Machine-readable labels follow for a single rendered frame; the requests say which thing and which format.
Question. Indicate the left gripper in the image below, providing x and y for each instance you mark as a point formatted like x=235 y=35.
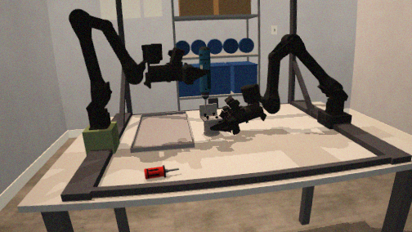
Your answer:
x=230 y=121

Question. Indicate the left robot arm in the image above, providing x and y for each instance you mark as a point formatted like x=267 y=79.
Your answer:
x=271 y=99

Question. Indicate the red screwdriver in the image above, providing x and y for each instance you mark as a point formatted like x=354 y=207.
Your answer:
x=157 y=172

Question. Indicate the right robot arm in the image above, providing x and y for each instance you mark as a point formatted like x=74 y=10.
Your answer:
x=100 y=94

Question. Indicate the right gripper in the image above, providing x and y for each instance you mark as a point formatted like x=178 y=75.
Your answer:
x=190 y=74

